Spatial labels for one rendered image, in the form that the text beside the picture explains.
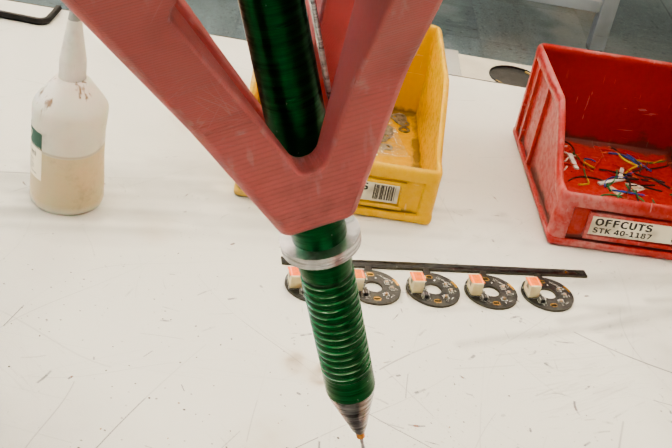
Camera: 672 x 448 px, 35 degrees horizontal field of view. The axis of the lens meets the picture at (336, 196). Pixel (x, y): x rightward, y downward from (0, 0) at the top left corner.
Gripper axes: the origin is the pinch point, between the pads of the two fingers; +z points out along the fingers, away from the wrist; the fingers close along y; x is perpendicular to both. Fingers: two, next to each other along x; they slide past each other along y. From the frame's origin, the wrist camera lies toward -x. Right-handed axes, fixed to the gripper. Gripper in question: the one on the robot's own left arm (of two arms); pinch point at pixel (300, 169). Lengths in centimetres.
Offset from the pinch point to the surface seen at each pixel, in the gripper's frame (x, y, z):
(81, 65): 3.7, 26.9, 10.5
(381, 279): -6.2, 19.6, 21.2
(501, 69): -23, 43, 28
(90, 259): 5.8, 22.4, 17.3
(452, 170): -13.5, 29.0, 23.7
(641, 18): -148, 228, 147
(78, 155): 5.0, 25.8, 14.1
